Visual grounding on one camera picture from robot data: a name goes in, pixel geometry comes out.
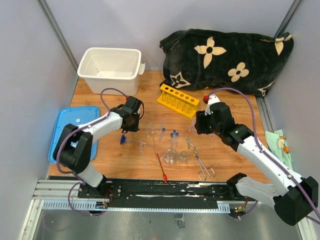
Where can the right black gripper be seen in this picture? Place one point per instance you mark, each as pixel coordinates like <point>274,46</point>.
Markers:
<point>200,126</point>

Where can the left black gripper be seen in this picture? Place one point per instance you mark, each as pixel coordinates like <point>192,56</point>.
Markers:
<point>135,128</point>

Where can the clear glass test tube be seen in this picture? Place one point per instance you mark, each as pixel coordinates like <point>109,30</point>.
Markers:
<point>150,130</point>

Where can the blue cap tube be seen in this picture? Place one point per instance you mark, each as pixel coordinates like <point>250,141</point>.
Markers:
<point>161,134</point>
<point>176,139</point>
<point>172,138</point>
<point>174,134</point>

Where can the clear plastic tube rack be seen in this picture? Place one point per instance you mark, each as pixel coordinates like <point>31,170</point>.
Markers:
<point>192,127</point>

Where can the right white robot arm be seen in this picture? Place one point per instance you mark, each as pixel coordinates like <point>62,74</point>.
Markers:
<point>292,196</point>

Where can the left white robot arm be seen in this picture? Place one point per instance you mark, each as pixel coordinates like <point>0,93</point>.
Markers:
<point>73,149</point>

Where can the clear plastic pipette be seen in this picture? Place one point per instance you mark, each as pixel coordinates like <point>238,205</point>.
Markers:
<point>141,148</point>

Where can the yellow test tube rack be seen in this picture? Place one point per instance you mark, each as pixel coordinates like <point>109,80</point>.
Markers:
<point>178,101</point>

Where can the white plastic bin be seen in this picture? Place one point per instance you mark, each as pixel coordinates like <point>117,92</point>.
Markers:
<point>119,68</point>

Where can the small glass beaker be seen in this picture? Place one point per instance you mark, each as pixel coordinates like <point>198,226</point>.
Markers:
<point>183,157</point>

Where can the metal crucible tongs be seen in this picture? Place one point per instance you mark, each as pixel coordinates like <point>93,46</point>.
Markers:
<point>204,171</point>

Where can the glass conical flask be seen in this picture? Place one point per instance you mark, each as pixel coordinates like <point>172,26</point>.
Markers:
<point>170,155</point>

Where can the green cartoon cloth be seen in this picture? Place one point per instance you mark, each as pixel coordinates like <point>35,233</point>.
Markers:
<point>276,141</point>

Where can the black floral blanket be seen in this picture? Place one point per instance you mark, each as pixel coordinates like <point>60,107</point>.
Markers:
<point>197,59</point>

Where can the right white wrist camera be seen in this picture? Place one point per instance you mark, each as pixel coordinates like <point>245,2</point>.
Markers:
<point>210,100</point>

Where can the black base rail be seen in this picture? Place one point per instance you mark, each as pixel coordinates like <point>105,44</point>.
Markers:
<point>157,194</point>

